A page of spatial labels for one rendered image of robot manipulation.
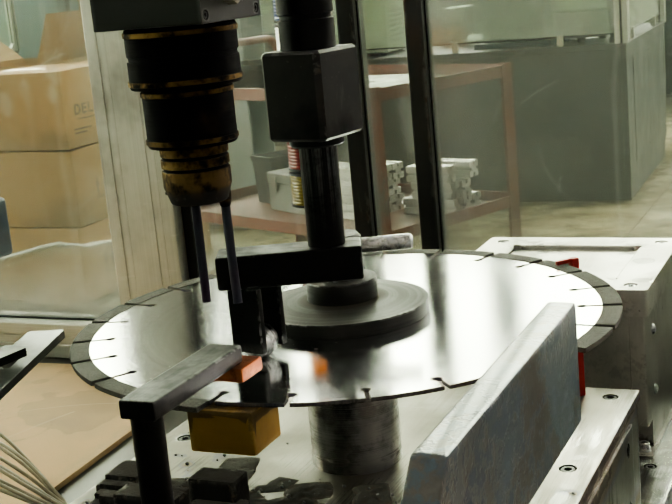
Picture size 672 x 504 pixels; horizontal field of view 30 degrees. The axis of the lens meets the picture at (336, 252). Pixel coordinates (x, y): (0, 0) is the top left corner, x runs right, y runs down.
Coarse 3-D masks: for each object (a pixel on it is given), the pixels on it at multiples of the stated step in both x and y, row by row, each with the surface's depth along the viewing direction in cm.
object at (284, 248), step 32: (320, 160) 70; (320, 192) 71; (320, 224) 71; (224, 256) 72; (256, 256) 72; (288, 256) 72; (320, 256) 72; (352, 256) 72; (224, 288) 72; (256, 288) 72; (256, 320) 72; (256, 352) 73
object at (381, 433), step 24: (312, 408) 81; (336, 408) 80; (360, 408) 80; (384, 408) 81; (312, 432) 82; (336, 432) 80; (360, 432) 80; (384, 432) 81; (336, 456) 81; (360, 456) 81; (384, 456) 81
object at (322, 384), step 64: (384, 256) 96; (448, 256) 95; (128, 320) 85; (192, 320) 83; (448, 320) 78; (512, 320) 77; (576, 320) 76; (256, 384) 69; (320, 384) 68; (384, 384) 67; (448, 384) 66
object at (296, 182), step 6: (294, 174) 109; (300, 174) 108; (294, 180) 109; (300, 180) 108; (294, 186) 109; (300, 186) 109; (294, 192) 110; (300, 192) 109; (294, 198) 110; (300, 198) 109; (294, 204) 110; (300, 204) 109
